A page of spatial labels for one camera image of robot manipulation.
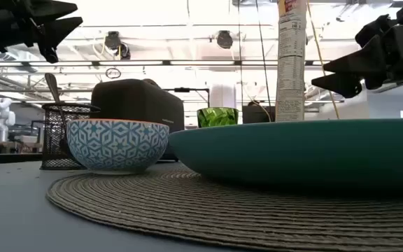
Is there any metal spoon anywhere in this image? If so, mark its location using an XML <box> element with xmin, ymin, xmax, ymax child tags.
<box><xmin>44</xmin><ymin>72</ymin><xmax>72</xmax><ymax>157</ymax></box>

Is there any purple raisin cereal box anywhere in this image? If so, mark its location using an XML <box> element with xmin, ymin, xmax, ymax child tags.
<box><xmin>274</xmin><ymin>0</ymin><xmax>308</xmax><ymax>123</ymax></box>

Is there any black mesh utensil holder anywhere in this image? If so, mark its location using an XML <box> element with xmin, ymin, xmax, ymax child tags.
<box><xmin>40</xmin><ymin>102</ymin><xmax>101</xmax><ymax>171</ymax></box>

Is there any green plate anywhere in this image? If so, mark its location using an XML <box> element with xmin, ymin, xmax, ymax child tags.
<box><xmin>168</xmin><ymin>118</ymin><xmax>403</xmax><ymax>192</ymax></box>

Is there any black toaster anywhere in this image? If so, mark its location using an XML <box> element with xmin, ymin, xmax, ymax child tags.
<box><xmin>90</xmin><ymin>78</ymin><xmax>185</xmax><ymax>162</ymax></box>

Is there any blue patterned ceramic bowl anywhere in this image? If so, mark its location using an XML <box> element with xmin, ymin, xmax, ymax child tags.
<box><xmin>66</xmin><ymin>118</ymin><xmax>170</xmax><ymax>175</ymax></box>

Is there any green glass cup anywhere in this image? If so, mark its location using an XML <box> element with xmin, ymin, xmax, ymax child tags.
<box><xmin>197</xmin><ymin>106</ymin><xmax>239</xmax><ymax>129</ymax></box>

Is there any round woven placemat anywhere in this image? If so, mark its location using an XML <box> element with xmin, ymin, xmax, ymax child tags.
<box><xmin>45</xmin><ymin>167</ymin><xmax>403</xmax><ymax>252</ymax></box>

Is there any yellow cable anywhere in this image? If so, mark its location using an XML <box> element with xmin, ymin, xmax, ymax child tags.
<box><xmin>306</xmin><ymin>0</ymin><xmax>341</xmax><ymax>120</ymax></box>

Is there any black ceiling cable reel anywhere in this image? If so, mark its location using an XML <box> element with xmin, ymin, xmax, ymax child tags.
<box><xmin>104</xmin><ymin>30</ymin><xmax>122</xmax><ymax>50</ymax></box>
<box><xmin>216</xmin><ymin>30</ymin><xmax>234</xmax><ymax>50</ymax></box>

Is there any black cable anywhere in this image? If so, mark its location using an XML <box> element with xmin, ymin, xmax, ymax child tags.
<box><xmin>255</xmin><ymin>0</ymin><xmax>273</xmax><ymax>123</ymax></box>

